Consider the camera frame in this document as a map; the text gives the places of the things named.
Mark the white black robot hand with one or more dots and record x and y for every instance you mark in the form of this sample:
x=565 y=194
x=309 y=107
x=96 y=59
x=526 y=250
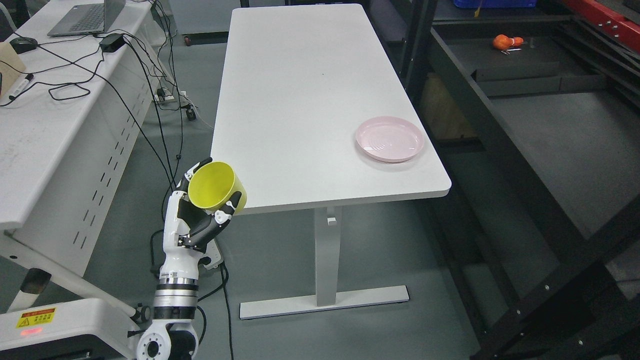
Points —
x=188 y=229

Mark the yellow plastic cup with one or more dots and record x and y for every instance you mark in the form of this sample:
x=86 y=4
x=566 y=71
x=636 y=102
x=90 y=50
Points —
x=213 y=184

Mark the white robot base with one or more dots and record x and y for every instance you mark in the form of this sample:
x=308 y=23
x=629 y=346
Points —
x=86 y=329

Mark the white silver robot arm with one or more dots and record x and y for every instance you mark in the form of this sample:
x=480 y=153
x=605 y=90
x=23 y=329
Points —
x=171 y=334

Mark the orange toy on shelf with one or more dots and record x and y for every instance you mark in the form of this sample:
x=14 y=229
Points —
x=506 y=44

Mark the white power strip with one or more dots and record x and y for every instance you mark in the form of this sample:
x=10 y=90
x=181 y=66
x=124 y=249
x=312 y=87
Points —
x=212 y=258

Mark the white side desk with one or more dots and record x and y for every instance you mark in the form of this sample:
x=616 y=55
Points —
x=65 y=144

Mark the white standing desk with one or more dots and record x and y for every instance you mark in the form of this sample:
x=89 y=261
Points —
x=297 y=83

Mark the black power adapter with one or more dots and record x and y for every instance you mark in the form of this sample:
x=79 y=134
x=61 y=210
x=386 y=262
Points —
x=112 y=42

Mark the black marker pen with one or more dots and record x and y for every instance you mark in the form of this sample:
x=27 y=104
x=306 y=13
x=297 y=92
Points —
x=21 y=87

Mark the pink plastic plate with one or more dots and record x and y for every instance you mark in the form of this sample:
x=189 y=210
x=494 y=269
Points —
x=389 y=139

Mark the grey laptop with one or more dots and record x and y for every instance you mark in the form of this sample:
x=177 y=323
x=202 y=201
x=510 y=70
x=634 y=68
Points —
x=88 y=19

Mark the black computer mouse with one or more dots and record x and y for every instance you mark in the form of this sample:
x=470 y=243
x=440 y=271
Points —
x=22 y=44

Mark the dark metal shelving rack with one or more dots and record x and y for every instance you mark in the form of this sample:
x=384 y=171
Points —
x=540 y=231

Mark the red metal beam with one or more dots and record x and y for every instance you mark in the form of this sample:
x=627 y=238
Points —
x=610 y=21

